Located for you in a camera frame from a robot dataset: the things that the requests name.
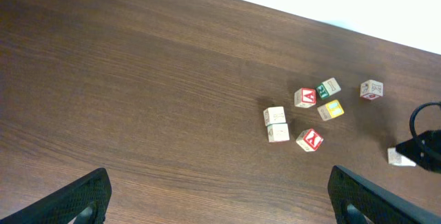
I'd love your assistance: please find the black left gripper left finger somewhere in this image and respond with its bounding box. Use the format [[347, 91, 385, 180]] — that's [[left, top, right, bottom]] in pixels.
[[1, 167, 112, 224]]

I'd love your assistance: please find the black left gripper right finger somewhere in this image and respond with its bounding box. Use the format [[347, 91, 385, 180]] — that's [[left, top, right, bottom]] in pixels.
[[327, 165, 440, 224]]

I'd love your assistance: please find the wooden block green side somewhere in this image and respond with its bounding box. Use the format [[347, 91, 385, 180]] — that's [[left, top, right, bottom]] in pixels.
[[316, 77, 341, 99]]

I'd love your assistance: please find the wooden block green letter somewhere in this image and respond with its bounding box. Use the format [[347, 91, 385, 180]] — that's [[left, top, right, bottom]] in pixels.
[[387, 147, 416, 167]]

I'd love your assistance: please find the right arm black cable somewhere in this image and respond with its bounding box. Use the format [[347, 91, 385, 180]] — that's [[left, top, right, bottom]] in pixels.
[[409, 101, 441, 163]]

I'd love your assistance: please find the wooden block yellow face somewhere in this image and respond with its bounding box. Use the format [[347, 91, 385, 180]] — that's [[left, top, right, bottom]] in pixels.
[[317, 99, 345, 121]]

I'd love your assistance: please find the plain wooden block upper left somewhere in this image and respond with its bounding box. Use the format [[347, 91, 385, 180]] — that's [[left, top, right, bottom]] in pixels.
[[263, 106, 286, 126]]

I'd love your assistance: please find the wooden block red letter A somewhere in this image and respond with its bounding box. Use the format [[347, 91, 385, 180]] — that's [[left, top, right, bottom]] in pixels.
[[294, 88, 316, 108]]

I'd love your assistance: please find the wooden block red number far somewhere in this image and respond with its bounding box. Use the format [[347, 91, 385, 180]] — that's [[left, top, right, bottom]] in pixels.
[[360, 79, 384, 100]]

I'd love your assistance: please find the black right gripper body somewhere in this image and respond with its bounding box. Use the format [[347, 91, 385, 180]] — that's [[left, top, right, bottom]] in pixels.
[[396, 130, 440, 174]]

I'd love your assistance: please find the wooden block red letter Y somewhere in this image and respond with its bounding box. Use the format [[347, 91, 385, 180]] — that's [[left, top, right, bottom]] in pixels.
[[296, 128, 324, 152]]

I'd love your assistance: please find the wooden block red bottom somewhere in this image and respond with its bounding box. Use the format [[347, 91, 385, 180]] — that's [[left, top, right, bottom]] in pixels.
[[267, 123, 290, 143]]

